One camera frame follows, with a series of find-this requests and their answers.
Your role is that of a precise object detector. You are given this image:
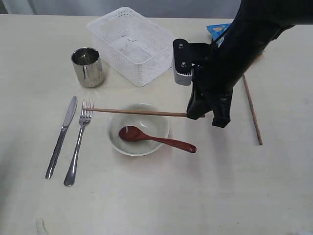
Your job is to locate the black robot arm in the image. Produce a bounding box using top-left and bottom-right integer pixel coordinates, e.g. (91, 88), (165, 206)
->
(187, 0), (313, 128)

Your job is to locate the brown wooden chopstick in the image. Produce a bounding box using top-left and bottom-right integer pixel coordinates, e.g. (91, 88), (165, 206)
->
(243, 75), (263, 145)
(83, 107), (206, 118)

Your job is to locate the grey backdrop curtain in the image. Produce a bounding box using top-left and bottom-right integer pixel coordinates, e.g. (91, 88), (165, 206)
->
(0, 0), (240, 19)

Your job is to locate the white speckled bowl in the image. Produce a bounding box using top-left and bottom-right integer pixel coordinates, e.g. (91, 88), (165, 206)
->
(107, 114), (170, 157)

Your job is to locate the silver metal table knife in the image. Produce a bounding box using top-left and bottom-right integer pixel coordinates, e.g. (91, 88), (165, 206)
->
(45, 96), (77, 179)

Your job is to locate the silver foil packet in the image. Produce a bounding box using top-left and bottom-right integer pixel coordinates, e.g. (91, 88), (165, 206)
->
(71, 47), (105, 88)

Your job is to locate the brown wooden spoon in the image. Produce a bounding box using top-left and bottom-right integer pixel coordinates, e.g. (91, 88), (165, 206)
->
(119, 126), (197, 153)

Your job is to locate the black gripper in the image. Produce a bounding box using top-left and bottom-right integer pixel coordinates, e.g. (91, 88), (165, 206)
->
(186, 24), (279, 128)

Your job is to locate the silver metal fork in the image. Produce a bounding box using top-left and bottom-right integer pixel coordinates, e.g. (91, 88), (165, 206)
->
(63, 99), (94, 187)

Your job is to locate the white perforated plastic basket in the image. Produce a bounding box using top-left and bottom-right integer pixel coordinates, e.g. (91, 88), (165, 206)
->
(87, 7), (174, 87)

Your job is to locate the blue chips snack bag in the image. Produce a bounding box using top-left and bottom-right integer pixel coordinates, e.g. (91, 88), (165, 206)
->
(206, 23), (231, 46)

